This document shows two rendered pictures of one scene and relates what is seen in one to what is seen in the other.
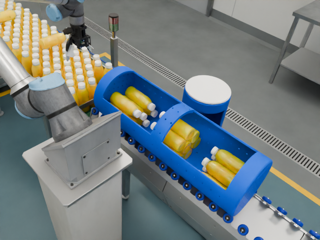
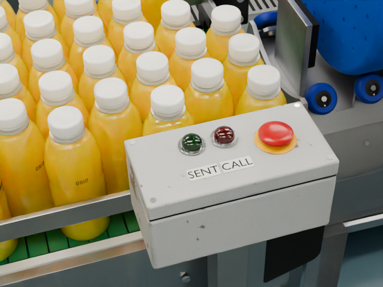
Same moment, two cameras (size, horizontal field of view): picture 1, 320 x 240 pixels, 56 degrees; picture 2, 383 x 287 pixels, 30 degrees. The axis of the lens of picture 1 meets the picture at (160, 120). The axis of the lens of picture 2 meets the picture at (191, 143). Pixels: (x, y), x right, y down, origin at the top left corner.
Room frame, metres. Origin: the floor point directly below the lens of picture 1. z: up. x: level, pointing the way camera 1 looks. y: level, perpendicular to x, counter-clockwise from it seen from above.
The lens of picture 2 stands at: (0.96, 1.09, 1.61)
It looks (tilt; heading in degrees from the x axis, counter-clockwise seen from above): 44 degrees down; 305
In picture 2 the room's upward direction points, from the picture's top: 2 degrees counter-clockwise
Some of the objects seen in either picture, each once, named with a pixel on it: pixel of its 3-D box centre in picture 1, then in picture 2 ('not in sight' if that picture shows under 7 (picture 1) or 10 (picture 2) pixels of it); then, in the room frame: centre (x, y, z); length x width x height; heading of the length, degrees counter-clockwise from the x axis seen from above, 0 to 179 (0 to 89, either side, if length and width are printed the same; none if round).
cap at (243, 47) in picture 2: (81, 85); (244, 47); (1.33, 0.45, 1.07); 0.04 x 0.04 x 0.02
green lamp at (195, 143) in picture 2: not in sight; (191, 142); (1.27, 0.66, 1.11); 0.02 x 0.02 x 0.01
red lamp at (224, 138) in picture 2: not in sight; (224, 134); (1.25, 0.63, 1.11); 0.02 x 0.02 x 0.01
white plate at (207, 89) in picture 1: (208, 89); not in sight; (1.49, -0.27, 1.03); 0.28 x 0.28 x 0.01
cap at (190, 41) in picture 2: (80, 77); (190, 41); (1.39, 0.48, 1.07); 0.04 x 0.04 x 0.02
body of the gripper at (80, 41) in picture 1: (79, 34); not in sight; (1.37, 0.45, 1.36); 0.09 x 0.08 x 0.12; 51
